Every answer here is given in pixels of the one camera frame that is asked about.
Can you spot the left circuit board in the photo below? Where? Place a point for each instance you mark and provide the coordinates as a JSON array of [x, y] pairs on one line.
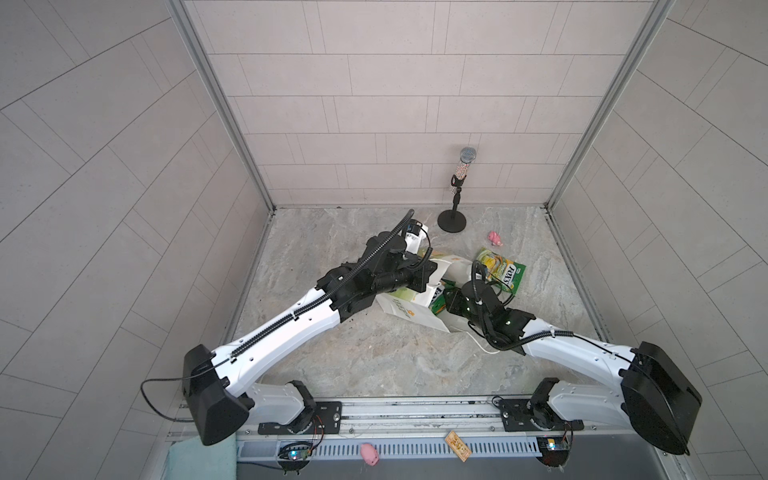
[[295, 456]]

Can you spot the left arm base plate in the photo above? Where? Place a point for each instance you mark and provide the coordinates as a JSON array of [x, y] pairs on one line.
[[325, 417]]

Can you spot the green Fox's spring tea bag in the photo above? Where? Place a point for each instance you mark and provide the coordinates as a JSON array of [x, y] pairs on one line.
[[500, 271]]

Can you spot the small wooden tag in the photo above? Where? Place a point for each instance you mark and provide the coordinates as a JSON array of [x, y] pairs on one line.
[[458, 446]]

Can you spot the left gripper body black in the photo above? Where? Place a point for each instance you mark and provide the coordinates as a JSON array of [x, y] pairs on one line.
[[401, 276]]

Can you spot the white paper bag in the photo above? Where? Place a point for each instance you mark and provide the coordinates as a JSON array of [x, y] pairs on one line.
[[412, 306]]

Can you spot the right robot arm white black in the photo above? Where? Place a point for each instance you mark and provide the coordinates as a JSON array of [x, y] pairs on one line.
[[638, 387]]

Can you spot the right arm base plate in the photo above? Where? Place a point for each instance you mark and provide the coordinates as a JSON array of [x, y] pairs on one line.
[[525, 414]]

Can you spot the teal cloth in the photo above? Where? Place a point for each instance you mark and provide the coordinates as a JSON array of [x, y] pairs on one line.
[[190, 460]]

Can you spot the aluminium front rail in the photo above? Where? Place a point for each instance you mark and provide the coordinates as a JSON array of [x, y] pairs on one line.
[[370, 416]]

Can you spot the right circuit board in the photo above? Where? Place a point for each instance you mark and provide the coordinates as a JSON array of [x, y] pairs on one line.
[[554, 451]]

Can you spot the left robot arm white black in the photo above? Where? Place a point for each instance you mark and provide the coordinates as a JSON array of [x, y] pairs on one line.
[[221, 386]]

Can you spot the black microphone stand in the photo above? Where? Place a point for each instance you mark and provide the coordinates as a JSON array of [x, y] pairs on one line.
[[452, 220]]

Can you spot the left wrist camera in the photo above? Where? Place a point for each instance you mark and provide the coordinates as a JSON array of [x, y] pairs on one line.
[[413, 235]]

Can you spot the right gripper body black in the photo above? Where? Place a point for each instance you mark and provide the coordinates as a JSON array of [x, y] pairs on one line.
[[458, 304]]

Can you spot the pink pig toy on rail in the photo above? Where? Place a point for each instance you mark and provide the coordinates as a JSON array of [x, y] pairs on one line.
[[369, 454]]

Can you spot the yellow green candy bag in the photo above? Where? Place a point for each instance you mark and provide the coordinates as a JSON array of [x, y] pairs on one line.
[[438, 300]]

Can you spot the pink pig toy on table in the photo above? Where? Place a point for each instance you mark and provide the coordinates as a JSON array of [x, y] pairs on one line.
[[495, 239]]

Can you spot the sparkly silver microphone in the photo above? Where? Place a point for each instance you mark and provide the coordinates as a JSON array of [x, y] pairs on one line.
[[467, 156]]

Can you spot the circuit board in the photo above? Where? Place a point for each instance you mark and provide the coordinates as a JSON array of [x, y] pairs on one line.
[[295, 456], [554, 451]]

